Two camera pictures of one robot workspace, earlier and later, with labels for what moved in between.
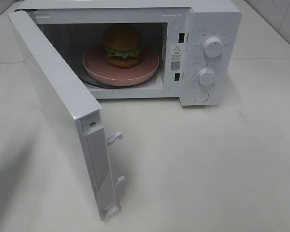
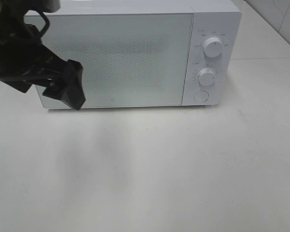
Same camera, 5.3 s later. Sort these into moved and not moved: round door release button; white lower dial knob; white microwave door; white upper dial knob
Moved: white microwave door
Not moved: round door release button; white upper dial knob; white lower dial knob
